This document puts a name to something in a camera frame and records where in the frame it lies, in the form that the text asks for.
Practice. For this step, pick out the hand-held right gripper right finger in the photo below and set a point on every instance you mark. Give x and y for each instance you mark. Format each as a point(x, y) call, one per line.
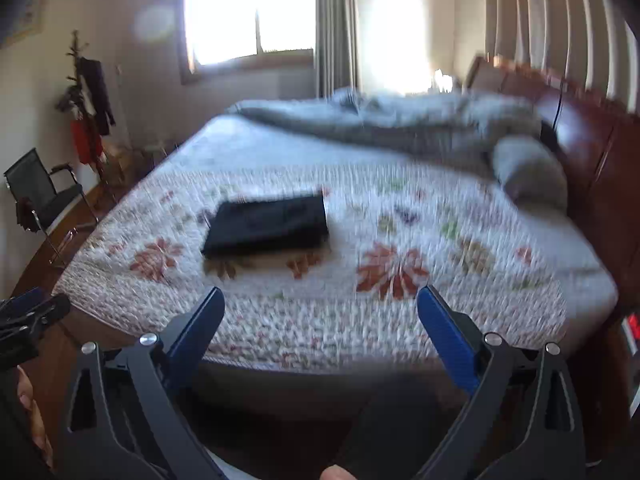
point(447, 340)

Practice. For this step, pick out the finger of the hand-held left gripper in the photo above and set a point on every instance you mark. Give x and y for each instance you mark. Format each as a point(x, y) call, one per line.
point(40, 312)

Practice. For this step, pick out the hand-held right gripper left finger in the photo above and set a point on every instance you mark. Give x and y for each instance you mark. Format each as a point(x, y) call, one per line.
point(195, 340)

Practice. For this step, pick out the black pants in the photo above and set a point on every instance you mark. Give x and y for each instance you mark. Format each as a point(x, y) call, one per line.
point(270, 222)

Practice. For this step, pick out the person's left hand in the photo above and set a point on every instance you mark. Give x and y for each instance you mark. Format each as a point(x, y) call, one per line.
point(37, 430)

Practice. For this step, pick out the person's leg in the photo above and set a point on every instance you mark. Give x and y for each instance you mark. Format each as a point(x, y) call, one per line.
point(400, 435)

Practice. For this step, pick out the floral quilted bedspread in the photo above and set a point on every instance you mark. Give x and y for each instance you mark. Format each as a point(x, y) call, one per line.
point(350, 285)

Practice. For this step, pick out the black office chair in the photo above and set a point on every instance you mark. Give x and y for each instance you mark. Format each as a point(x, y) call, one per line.
point(40, 195)

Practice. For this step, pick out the grey pillow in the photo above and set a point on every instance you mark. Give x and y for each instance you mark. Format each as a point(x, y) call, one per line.
point(532, 172)

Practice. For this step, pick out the coat rack with clothes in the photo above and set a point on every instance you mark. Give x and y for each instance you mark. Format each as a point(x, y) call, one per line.
point(90, 100)

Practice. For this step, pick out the grey-blue comforter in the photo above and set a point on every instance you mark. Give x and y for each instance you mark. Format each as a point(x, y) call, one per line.
point(400, 120)

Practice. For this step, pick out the wooden headboard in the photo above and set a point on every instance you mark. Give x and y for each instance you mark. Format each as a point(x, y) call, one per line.
point(600, 170)

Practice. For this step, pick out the window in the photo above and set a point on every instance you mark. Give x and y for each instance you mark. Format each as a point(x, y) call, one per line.
point(240, 10)

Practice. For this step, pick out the grey curtain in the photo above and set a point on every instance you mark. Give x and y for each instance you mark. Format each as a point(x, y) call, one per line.
point(337, 25)

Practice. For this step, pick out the beige pleated curtain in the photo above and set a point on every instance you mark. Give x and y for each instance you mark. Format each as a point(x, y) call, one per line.
point(550, 10)

